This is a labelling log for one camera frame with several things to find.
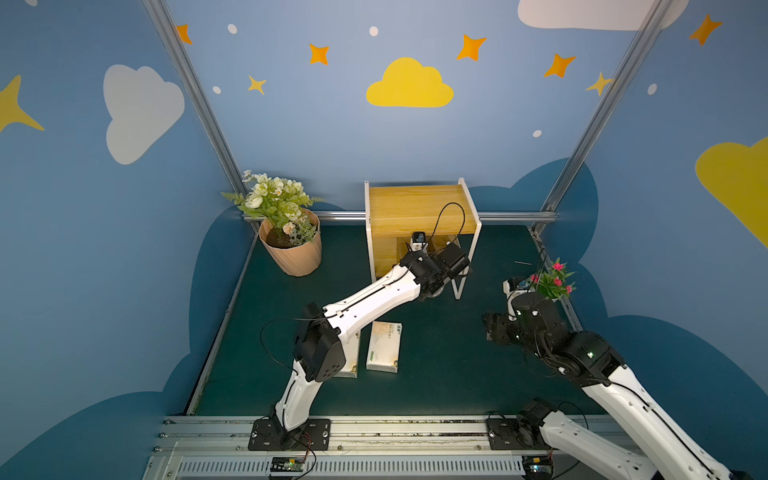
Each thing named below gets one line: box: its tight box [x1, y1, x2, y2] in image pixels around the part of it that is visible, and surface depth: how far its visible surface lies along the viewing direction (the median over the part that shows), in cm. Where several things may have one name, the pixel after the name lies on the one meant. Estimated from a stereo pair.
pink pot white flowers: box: [221, 170, 325, 277], surface depth 94 cm
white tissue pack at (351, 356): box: [333, 329, 360, 378], surface depth 85 cm
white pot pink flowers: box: [530, 257, 576, 301], surface depth 92 cm
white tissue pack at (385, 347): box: [365, 321, 403, 373], surface depth 87 cm
